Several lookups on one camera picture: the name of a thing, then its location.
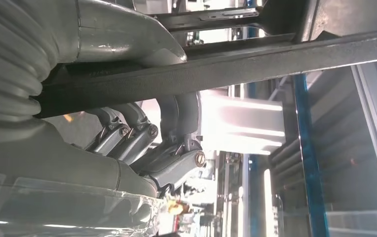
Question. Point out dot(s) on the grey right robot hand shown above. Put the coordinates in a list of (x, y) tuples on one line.
[(60, 170)]

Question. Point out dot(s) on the blue metal shelf rack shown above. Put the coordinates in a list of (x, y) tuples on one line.
[(309, 163)]

